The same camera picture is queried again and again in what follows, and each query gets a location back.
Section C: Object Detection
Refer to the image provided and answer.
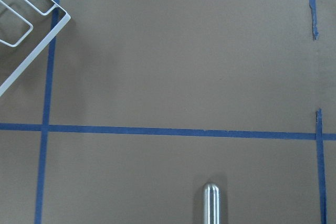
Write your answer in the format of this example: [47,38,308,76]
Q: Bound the steel muddler black tip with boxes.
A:
[203,182,221,224]

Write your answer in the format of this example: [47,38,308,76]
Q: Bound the white rack at edge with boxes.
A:
[1,0,71,94]

